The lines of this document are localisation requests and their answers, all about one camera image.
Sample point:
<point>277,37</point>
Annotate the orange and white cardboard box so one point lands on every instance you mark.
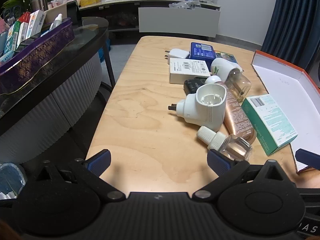
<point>287,87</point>

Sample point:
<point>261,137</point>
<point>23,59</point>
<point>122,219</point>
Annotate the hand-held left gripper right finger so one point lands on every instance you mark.
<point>217,161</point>

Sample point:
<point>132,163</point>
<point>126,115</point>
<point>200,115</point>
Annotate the white mosquito repellent plug bottle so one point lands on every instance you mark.
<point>222,68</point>

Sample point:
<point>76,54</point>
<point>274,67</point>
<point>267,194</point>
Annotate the clear plastic bag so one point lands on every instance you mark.
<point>182,4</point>

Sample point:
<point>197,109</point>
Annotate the small glass bottle white cap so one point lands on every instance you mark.
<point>232,147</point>

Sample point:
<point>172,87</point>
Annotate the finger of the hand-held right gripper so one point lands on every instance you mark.
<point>308,157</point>

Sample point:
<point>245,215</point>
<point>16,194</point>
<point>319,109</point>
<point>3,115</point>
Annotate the white box with barcode label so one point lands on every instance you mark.
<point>186,71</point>

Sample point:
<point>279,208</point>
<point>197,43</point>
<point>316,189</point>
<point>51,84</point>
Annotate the blue plastic bag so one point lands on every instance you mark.
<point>103,51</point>

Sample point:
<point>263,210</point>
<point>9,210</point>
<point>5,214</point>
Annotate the clear blue plastic container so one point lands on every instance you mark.
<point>11,180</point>

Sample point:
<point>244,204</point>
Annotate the tiger print playing card box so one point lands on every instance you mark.
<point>227,56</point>

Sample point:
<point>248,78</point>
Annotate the white tv cabinet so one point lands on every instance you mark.
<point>120,10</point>

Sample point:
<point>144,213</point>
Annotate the purple patterned tin box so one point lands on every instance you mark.
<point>37,52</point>

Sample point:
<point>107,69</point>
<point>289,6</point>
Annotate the rose gold tube white cap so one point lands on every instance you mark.
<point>236,115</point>

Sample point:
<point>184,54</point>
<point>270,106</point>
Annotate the stainless steel tumbler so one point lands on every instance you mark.
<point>40,2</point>

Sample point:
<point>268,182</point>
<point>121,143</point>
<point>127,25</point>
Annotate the black glass side table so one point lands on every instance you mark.
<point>37,97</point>

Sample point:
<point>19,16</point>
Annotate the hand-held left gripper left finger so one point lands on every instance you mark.
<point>100,160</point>

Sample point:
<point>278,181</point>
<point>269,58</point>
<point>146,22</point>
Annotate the white spray bottle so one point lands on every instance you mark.
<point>56,21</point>

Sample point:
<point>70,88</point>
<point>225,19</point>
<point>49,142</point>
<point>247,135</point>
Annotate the row of medicine boxes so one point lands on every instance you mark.
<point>22,30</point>

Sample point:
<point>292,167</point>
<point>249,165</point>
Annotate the dark blue curtain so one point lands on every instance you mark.
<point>290,17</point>

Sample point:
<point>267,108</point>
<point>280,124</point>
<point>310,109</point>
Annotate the black plastic device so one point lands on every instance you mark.
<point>192,85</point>

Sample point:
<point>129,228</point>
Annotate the green and white bandage box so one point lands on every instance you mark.
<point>272,120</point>

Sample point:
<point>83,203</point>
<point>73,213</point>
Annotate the dark blue rectangular box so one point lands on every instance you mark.
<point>201,51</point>

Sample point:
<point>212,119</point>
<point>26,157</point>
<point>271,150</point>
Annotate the white USB wall charger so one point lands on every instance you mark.
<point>178,54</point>

